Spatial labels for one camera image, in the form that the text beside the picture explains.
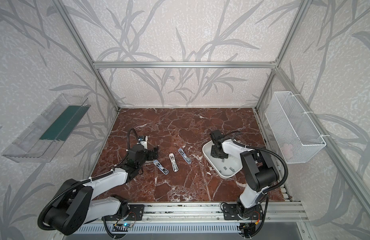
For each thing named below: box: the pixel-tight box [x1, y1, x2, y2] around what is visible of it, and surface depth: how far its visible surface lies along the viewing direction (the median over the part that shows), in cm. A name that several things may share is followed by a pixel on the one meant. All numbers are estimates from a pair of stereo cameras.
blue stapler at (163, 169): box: [153, 159, 170, 175], surface depth 90 cm
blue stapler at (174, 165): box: [169, 152, 179, 172], surface depth 92 cm
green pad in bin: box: [39, 105, 91, 142], surface depth 68 cm
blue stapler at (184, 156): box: [178, 148, 192, 164], surface depth 95 cm
